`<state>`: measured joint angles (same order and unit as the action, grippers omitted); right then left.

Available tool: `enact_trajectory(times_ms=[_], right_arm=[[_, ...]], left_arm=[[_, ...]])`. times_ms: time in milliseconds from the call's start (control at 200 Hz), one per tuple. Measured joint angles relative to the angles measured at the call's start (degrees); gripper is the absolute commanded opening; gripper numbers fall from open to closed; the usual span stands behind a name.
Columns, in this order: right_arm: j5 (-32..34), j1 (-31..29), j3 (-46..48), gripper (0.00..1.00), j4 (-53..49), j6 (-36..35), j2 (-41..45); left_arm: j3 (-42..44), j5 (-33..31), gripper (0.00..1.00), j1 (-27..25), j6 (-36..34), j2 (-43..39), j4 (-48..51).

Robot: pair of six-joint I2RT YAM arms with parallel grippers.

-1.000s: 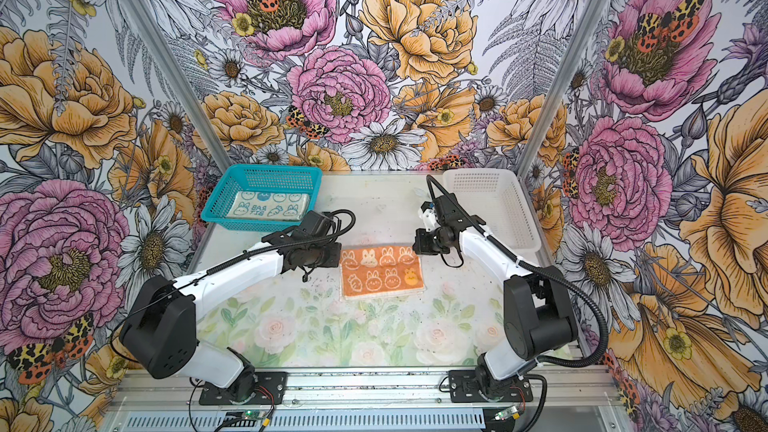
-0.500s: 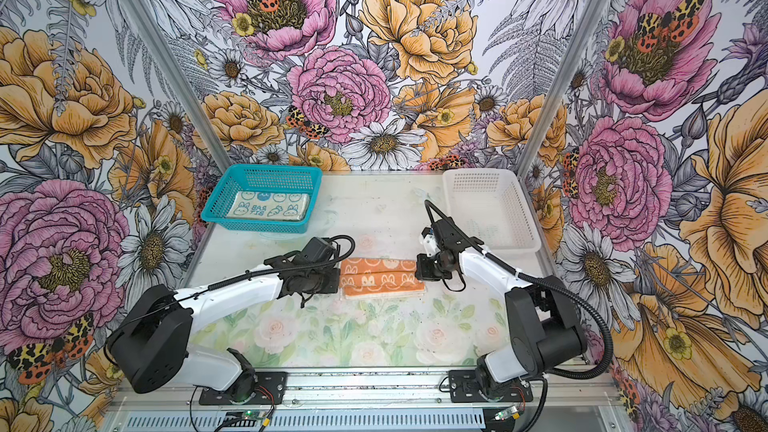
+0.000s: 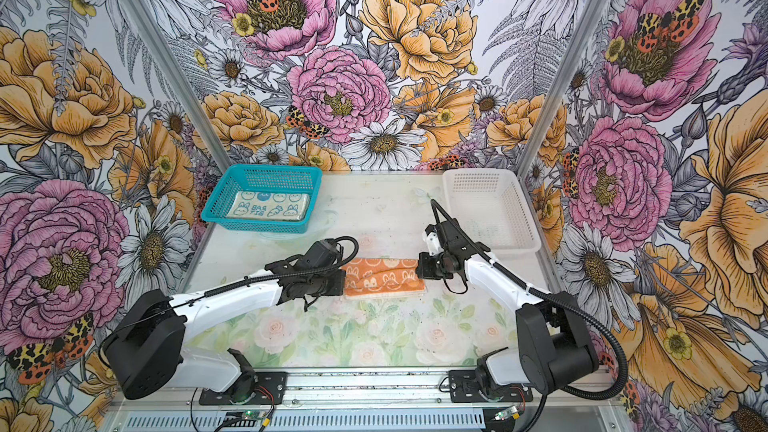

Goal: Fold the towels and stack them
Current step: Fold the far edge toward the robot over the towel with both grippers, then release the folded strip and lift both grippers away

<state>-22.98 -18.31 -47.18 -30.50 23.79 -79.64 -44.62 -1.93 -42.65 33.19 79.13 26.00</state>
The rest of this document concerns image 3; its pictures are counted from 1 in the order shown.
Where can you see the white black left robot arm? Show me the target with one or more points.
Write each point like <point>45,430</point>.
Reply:
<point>150,348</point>

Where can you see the teal plastic basket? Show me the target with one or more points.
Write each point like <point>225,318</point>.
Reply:
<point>262,178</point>

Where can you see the aluminium corner post left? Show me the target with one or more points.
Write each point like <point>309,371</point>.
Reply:
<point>156,43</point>

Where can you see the cream towel blue swirls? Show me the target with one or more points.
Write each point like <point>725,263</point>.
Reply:
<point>268,206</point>

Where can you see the white plastic laundry basket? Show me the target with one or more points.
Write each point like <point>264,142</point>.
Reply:
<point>490,206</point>

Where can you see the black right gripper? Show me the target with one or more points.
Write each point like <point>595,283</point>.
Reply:
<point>424,271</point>

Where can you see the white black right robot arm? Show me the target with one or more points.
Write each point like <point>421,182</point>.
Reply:
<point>554,347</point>

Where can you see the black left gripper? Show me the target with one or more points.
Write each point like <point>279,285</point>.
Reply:
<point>336,289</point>

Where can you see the orange and white towel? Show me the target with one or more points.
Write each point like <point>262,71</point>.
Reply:
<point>382,277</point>

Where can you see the aluminium corner post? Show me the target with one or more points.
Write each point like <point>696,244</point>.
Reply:
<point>156,43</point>
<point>583,31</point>

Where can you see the aluminium corner post right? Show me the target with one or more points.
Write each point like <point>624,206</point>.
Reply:
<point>583,31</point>

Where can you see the aluminium front rail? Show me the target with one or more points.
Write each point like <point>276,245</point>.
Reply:
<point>365,399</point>

